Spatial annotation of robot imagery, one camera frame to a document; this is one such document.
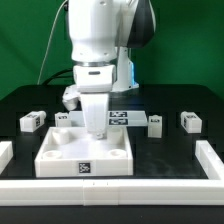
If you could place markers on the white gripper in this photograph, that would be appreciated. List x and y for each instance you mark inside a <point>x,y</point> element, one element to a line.
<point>95,112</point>

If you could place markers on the white marker plate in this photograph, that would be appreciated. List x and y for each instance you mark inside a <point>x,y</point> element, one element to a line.
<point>115,118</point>

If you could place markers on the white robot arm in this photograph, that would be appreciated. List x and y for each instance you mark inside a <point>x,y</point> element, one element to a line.
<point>101,33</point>

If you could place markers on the white square tabletop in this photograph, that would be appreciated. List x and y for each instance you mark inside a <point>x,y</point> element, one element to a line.
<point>72,152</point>

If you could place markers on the white U-shaped fence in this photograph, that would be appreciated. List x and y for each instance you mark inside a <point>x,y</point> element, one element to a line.
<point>208,191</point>

